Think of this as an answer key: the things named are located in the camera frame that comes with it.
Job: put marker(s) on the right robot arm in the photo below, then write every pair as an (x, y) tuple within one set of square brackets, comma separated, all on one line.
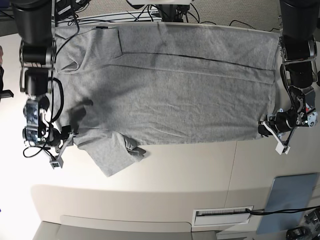
[(36, 24)]

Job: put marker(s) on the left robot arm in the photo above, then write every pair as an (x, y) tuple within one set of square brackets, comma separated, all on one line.
[(298, 72)]

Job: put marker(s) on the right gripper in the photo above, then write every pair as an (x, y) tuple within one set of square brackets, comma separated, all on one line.
[(59, 140)]

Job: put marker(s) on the grey T-shirt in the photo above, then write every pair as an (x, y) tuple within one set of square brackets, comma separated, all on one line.
[(131, 85)]

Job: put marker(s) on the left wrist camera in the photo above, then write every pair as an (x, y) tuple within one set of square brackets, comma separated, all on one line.
[(282, 149)]

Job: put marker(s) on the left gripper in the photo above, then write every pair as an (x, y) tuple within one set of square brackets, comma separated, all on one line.
[(283, 124)]

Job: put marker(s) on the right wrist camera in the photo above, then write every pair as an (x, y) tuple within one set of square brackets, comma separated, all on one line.
[(56, 162)]

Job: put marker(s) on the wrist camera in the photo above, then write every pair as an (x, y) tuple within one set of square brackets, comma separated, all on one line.
[(56, 162), (282, 149)]

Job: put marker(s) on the black base stand with cables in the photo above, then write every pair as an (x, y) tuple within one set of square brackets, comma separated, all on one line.
[(170, 13)]

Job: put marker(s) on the blue-grey board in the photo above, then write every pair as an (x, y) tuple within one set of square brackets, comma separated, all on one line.
[(287, 192)]

